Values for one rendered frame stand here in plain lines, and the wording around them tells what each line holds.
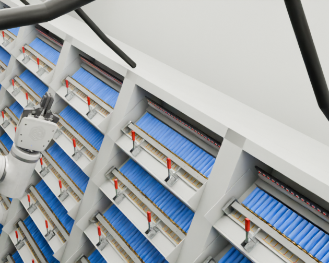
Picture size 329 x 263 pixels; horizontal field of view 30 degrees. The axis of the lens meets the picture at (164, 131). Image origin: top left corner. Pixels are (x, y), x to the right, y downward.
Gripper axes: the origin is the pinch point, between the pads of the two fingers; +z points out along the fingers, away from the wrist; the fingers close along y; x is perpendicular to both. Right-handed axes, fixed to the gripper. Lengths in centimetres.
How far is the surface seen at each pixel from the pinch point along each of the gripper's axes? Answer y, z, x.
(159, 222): -50, -29, -6
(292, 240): -54, 3, -54
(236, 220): -51, -6, -36
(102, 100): -48, -22, 68
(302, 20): -5, 55, -75
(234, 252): -55, -15, -38
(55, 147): -49, -61, 95
